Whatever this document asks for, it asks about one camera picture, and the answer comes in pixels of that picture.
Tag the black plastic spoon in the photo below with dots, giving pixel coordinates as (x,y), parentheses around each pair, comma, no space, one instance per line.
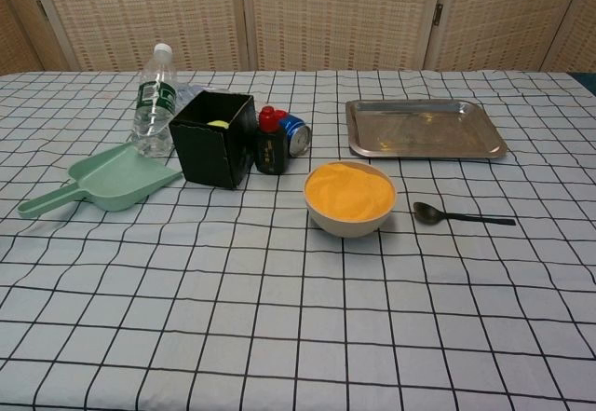
(426,213)

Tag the orange bowl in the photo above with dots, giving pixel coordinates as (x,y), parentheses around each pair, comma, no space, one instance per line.
(344,228)

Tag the stainless steel tray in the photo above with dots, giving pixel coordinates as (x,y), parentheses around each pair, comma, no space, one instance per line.
(419,136)

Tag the black ink bottle red cap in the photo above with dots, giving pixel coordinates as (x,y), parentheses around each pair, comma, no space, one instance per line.
(270,154)

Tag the blue drink can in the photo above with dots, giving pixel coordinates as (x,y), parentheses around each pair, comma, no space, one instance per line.
(291,124)

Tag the black open cardboard box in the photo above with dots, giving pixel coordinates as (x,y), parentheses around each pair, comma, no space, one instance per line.
(209,159)

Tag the yellow tennis ball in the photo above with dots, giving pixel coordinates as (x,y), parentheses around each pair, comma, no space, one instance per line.
(218,124)

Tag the blue checkered tablecloth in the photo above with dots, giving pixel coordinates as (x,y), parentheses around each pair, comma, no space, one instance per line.
(233,313)

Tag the clear bottle green label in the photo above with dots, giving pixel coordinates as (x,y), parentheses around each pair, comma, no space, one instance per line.
(153,117)

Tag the green plastic dustpan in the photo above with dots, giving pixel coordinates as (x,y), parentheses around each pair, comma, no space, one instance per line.
(121,182)

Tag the woven folding screen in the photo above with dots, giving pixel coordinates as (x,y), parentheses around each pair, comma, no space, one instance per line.
(326,10)

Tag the metal screen hinge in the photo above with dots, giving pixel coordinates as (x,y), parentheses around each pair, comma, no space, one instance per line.
(437,14)

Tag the blue padded table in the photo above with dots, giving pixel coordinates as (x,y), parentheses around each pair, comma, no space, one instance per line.
(587,78)

